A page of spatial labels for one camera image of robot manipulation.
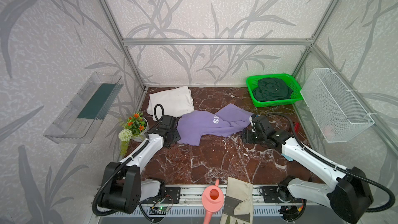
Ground purple t shirt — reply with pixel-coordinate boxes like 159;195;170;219
177;104;252;146

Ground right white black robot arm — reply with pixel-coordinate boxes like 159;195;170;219
241;114;396;224

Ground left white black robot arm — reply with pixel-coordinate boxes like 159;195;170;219
92;104;180;216

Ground folded white t shirt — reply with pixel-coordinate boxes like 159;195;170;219
146;86;194;120

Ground potted orange flower plant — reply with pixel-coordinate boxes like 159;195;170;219
118;111;148;157

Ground green plastic basket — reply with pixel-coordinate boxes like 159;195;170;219
246;74;303;108

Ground dark green t shirt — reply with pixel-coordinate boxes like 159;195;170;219
252;78;293;102

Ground beige gardening glove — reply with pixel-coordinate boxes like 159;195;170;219
220;177;254;224

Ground pink watering can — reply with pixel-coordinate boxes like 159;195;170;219
202;179;224;224

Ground green circuit board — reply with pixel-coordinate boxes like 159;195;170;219
150;206;172;215

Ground right wiring bundle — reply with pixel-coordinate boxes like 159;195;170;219
278;204;305;222

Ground red handled tool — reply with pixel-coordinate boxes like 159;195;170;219
294;122;301;133

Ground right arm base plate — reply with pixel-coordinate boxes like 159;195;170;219
259;185;291;204

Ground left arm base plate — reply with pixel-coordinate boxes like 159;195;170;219
154;186;181;204

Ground white wire mesh basket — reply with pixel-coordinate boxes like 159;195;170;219
301;68;375;143

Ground clear plastic wall shelf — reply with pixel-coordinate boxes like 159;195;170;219
44;72;124;144

